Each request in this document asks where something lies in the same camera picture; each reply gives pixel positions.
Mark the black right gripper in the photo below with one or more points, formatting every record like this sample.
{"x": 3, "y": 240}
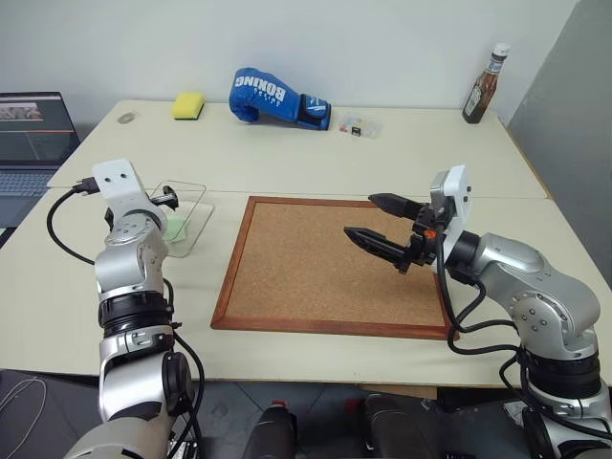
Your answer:
{"x": 425, "y": 239}

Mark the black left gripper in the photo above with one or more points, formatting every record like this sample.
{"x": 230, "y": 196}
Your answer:
{"x": 160, "y": 198}

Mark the light green paper note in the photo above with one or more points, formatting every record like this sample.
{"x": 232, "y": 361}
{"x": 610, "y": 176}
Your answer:
{"x": 176, "y": 228}

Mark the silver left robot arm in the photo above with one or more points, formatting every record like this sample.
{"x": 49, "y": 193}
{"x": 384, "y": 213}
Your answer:
{"x": 129, "y": 306}

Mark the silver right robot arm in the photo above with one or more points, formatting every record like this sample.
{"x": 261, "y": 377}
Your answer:
{"x": 540, "y": 287}

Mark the clear plastic tray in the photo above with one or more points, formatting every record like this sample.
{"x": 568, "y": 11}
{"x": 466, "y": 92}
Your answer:
{"x": 196, "y": 225}

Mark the small grey round object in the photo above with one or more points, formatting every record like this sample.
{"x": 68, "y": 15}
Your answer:
{"x": 127, "y": 117}

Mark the yellow and green sponge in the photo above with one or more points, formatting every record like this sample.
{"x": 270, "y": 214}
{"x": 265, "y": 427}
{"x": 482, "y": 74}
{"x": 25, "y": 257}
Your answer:
{"x": 187, "y": 106}

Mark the clear bag of small parts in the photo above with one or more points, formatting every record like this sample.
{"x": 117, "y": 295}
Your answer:
{"x": 361, "y": 125}

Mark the blue boxing glove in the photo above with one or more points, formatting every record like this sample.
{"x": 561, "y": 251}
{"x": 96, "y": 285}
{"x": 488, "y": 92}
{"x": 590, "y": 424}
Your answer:
{"x": 268, "y": 98}

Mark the open laptop computer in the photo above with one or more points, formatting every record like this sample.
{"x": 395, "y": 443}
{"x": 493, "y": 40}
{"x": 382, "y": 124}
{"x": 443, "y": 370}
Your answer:
{"x": 28, "y": 143}

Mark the brown sauce bottle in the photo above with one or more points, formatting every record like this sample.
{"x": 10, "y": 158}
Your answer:
{"x": 480, "y": 91}

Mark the dark rounded shape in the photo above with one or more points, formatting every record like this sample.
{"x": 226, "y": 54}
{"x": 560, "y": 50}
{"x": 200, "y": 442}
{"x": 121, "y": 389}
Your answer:
{"x": 399, "y": 425}
{"x": 277, "y": 430}

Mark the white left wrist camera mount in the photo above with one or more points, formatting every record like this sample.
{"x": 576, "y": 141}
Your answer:
{"x": 117, "y": 184}

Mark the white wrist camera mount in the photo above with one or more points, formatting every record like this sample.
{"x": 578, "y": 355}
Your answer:
{"x": 456, "y": 210}
{"x": 117, "y": 184}

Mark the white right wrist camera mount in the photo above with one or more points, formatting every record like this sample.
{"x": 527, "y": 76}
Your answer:
{"x": 456, "y": 210}

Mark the cork board with wooden frame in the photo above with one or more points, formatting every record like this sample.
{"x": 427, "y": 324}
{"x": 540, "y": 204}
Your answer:
{"x": 296, "y": 268}

